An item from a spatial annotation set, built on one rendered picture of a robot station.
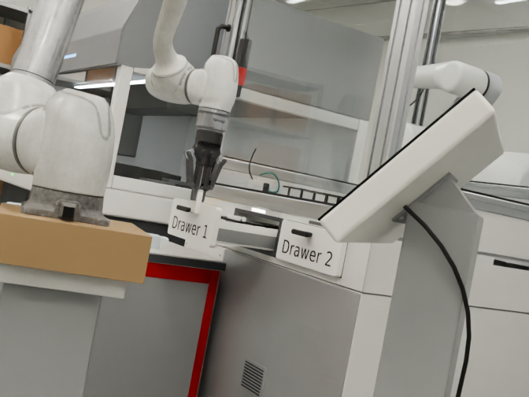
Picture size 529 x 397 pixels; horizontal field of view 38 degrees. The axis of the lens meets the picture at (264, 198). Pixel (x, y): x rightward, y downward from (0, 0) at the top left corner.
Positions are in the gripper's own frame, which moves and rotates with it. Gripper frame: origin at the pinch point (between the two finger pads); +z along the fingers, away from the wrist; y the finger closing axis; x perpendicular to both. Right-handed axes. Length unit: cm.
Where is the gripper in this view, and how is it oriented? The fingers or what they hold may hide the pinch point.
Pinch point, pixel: (197, 202)
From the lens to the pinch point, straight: 219.0
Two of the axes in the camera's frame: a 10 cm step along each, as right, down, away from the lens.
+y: 8.4, 1.6, 5.1
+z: -1.9, 9.8, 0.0
